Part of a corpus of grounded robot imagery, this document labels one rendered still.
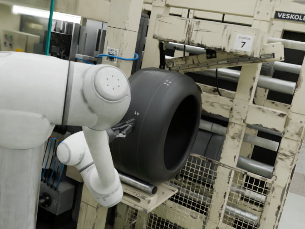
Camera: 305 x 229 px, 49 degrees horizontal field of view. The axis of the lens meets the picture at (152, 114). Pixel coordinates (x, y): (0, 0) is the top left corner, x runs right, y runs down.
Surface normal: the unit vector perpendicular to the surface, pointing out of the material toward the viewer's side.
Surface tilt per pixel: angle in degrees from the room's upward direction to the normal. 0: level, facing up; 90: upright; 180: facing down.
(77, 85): 63
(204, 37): 90
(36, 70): 47
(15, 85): 78
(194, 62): 90
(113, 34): 90
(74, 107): 102
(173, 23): 90
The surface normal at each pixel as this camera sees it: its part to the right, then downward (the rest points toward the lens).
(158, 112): 0.31, -0.07
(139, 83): -0.19, -0.65
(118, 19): -0.48, 0.10
